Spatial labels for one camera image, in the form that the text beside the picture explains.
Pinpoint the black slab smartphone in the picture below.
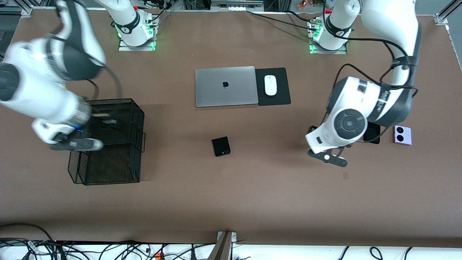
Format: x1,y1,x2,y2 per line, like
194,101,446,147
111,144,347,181
363,122,382,144

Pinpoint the lilac flip phone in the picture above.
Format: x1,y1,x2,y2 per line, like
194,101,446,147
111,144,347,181
393,125,412,146

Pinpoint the small black flip phone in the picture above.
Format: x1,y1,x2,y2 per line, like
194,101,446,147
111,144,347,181
212,136,231,157

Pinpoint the black mouse pad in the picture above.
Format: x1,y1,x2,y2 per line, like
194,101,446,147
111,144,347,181
255,68,291,107

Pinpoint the white computer mouse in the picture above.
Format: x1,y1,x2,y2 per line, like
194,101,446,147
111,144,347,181
264,75,278,96

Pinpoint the silver laptop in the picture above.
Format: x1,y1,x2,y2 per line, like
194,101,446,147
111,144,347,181
195,66,259,108

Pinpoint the white power strip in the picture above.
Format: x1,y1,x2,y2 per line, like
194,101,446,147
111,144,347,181
211,0,264,11

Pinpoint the black wire mesh tray organizer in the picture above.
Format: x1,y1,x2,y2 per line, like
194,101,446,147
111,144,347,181
66,98,146,186

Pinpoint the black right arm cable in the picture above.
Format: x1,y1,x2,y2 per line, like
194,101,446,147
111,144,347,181
49,34,123,101

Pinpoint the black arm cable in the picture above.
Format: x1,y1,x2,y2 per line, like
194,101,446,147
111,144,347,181
321,34,419,145
49,34,123,101

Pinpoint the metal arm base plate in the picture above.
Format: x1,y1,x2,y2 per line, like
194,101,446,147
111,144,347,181
118,36,156,52
310,40,348,55

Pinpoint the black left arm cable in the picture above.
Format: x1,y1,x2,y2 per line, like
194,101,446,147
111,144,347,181
321,34,419,145

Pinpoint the thick black cable loop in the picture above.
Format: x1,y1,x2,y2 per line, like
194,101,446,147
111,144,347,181
0,223,56,246

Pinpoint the black table cable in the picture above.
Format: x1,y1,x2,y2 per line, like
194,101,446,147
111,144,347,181
247,11,318,31

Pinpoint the aluminium frame profile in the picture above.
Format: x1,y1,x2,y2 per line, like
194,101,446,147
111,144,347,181
435,4,462,26
0,4,33,17

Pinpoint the grey camera stand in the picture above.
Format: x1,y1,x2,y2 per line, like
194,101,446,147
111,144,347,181
208,231,237,260

